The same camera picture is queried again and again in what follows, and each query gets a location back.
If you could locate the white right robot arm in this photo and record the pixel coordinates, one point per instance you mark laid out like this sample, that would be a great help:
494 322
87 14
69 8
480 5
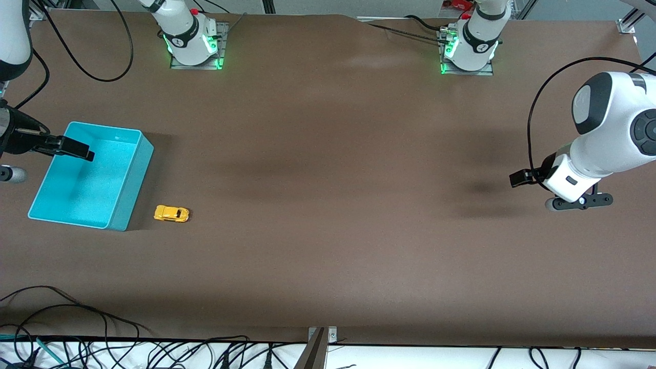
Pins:
13 31

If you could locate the brown table cover mat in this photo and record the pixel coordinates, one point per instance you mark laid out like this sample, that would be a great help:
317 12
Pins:
328 205

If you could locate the silver metal bracket plate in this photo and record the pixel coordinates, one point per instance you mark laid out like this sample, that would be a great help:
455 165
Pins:
332 334

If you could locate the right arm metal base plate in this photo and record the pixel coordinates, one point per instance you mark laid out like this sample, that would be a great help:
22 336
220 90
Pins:
224 48

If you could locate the turquoise plastic bin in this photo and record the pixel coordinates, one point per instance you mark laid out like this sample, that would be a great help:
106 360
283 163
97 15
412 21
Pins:
82 189

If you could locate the red plastic item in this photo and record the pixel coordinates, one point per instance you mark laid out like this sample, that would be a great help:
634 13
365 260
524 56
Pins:
458 4

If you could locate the black frame post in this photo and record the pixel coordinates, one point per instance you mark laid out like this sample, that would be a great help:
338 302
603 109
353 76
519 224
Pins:
267 6

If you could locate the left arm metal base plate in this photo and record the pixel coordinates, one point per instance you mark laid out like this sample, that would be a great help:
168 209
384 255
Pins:
467 73

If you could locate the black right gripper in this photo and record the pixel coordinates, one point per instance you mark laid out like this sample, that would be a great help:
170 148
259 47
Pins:
19 138

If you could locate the gray metal post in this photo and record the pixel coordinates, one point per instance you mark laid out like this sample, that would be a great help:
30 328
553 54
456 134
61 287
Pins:
313 353

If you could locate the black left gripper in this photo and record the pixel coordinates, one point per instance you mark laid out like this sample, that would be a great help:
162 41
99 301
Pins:
544 168

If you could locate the aluminium profile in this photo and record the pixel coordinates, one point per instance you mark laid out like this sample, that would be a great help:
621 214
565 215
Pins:
43 13
628 24
525 9

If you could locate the yellow beetle toy car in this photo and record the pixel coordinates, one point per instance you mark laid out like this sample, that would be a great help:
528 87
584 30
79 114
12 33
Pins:
171 213

